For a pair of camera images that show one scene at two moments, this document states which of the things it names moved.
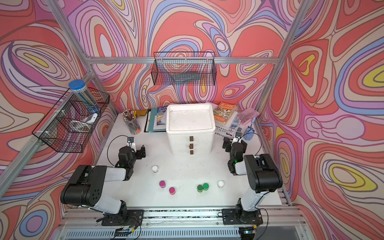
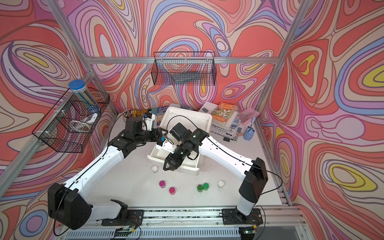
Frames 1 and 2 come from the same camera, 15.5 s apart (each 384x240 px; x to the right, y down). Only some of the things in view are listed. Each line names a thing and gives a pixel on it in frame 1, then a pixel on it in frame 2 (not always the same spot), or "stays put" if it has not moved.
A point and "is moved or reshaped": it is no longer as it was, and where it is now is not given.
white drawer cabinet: [191, 128] is moved or reshaped
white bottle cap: [220, 183] stays put
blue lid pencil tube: [78, 87] stays put
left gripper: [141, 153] to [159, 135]
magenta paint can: [172, 191] stays put
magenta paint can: [162, 184] stays put
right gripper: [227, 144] to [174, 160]
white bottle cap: [155, 168] stays put
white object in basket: [91, 119] stays put
